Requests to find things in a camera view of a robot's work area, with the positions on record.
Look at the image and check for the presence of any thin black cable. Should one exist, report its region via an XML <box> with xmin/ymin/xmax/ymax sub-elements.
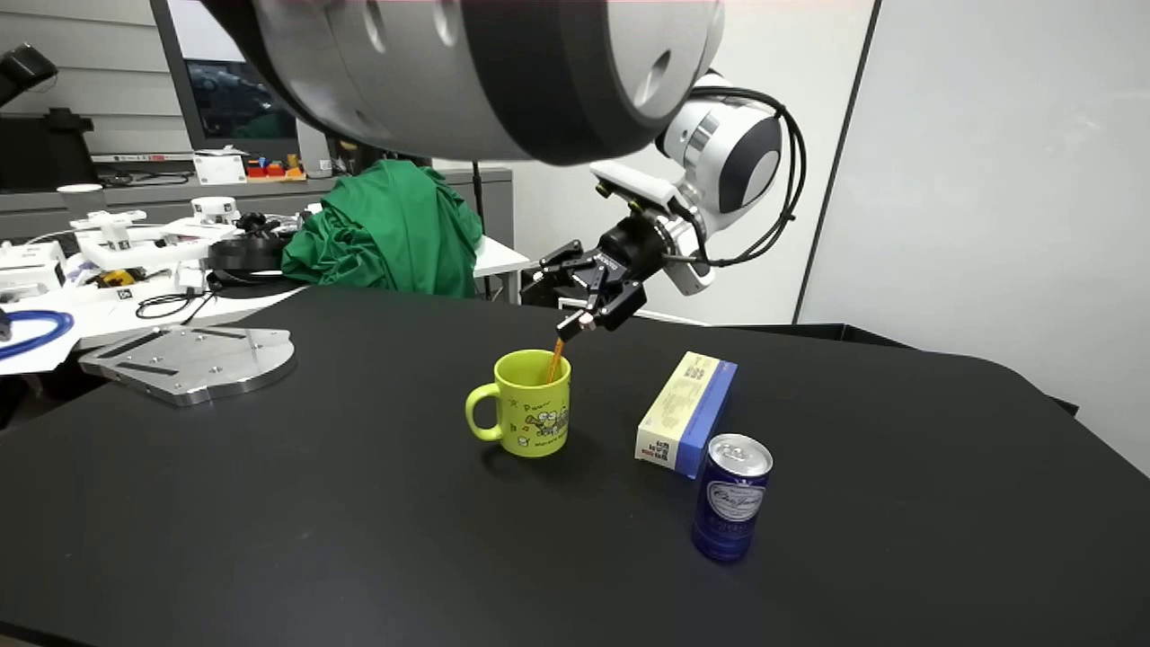
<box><xmin>128</xmin><ymin>284</ymin><xmax>215</xmax><ymax>330</ymax></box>

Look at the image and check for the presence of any white side table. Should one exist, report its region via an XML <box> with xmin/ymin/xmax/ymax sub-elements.
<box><xmin>0</xmin><ymin>198</ymin><xmax>531</xmax><ymax>382</ymax></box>

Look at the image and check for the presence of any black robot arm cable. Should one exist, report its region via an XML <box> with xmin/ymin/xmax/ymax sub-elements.
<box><xmin>696</xmin><ymin>84</ymin><xmax>813</xmax><ymax>272</ymax></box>

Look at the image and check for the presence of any dark computer screen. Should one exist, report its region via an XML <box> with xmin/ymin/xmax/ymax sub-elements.
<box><xmin>147</xmin><ymin>0</ymin><xmax>340</xmax><ymax>159</ymax></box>

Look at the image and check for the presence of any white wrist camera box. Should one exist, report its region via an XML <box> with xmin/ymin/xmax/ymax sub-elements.
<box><xmin>588</xmin><ymin>162</ymin><xmax>678</xmax><ymax>219</ymax></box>

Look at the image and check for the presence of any white and blue carton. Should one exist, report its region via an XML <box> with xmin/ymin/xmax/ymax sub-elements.
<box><xmin>631</xmin><ymin>350</ymin><xmax>745</xmax><ymax>486</ymax></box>

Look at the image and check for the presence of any black coiled strap bundle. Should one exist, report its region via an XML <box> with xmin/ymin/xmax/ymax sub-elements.
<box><xmin>198</xmin><ymin>211</ymin><xmax>299</xmax><ymax>299</ymax></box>

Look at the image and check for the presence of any green cloth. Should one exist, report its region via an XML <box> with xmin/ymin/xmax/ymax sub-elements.
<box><xmin>276</xmin><ymin>156</ymin><xmax>488</xmax><ymax>302</ymax></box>

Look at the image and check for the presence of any yellow-green mug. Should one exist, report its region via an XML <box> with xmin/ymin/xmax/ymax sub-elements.
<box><xmin>460</xmin><ymin>345</ymin><xmax>573</xmax><ymax>462</ymax></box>

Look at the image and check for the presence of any blue drink can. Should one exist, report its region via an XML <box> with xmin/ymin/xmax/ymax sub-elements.
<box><xmin>685</xmin><ymin>429</ymin><xmax>775</xmax><ymax>568</ymax></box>

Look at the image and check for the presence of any silver metal mounting plate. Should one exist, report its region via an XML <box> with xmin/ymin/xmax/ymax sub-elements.
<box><xmin>76</xmin><ymin>321</ymin><xmax>299</xmax><ymax>414</ymax></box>

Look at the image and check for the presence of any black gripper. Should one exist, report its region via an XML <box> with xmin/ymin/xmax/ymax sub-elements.
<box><xmin>521</xmin><ymin>211</ymin><xmax>681</xmax><ymax>345</ymax></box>

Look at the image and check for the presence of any blue cable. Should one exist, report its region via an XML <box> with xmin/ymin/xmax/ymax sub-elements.
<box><xmin>0</xmin><ymin>305</ymin><xmax>79</xmax><ymax>362</ymax></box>

